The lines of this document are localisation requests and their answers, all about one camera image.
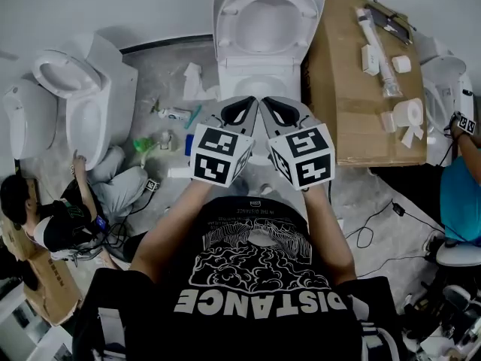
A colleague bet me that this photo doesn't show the white round stool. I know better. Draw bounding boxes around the white round stool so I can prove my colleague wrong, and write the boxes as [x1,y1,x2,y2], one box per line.
[435,238,481,268]

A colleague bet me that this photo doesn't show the small white paper roll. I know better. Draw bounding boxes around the small white paper roll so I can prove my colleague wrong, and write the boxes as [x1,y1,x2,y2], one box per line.
[392,54,412,73]

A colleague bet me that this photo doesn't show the large brown cardboard box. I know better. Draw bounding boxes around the large brown cardboard box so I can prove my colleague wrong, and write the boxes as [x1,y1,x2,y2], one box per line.
[300,0,428,168]

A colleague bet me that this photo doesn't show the raised white toilet seat lid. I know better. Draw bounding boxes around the raised white toilet seat lid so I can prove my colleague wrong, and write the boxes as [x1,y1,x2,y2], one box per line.
[212,0,326,67]

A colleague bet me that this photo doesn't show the crumpled white paper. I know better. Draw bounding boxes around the crumpled white paper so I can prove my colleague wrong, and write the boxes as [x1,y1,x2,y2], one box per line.
[182,61,222,104]

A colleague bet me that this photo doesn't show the white toothpaste tube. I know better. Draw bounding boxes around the white toothpaste tube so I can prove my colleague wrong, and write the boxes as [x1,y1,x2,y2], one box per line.
[157,107,192,122]

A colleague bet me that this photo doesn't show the black and white headset gear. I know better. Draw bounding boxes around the black and white headset gear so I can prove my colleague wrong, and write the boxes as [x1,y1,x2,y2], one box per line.
[401,282,481,361]

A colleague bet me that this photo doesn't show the black floor cable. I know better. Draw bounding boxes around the black floor cable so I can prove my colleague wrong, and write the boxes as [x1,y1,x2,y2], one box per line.
[344,198,446,250]

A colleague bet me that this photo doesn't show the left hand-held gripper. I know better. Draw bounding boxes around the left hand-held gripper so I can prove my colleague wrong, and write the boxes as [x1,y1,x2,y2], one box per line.
[189,95,262,188]

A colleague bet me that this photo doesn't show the small white box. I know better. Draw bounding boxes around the small white box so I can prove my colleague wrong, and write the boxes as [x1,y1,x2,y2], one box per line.
[361,44,381,77]

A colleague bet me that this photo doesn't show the person's left forearm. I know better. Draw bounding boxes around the person's left forearm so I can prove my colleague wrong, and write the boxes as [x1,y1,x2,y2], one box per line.
[129,178,223,276]

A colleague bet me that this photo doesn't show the white toilet paper roll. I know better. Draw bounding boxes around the white toilet paper roll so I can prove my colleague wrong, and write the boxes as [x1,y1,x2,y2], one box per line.
[392,98,425,128]

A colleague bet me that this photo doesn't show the person's right forearm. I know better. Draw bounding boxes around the person's right forearm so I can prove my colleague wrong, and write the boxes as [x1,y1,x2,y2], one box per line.
[301,184,357,284]

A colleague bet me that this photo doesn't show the white shelf frame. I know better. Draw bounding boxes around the white shelf frame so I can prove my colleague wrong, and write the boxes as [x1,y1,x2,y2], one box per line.
[0,282,74,361]

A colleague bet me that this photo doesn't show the white paper strips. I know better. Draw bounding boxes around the white paper strips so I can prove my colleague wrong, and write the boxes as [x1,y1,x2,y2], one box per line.
[400,124,425,150]

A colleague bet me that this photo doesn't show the white plastic pipe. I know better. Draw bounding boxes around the white plastic pipe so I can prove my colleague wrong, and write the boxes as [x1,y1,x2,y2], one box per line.
[355,6,404,99]

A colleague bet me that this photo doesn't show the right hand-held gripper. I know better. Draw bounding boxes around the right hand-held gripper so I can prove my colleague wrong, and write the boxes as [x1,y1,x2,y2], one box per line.
[261,96,336,191]

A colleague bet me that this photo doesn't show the black printed t-shirt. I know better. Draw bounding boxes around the black printed t-shirt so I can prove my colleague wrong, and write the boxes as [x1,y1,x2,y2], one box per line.
[71,196,407,361]

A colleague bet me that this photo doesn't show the teal toothbrush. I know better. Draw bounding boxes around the teal toothbrush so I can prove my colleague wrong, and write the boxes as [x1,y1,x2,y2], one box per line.
[183,104,203,129]

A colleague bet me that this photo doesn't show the beige square fitting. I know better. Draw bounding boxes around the beige square fitting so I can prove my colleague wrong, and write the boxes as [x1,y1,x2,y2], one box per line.
[159,129,180,153]

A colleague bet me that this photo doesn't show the black metal stand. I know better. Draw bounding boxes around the black metal stand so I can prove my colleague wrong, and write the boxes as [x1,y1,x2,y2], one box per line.
[363,0,416,46]

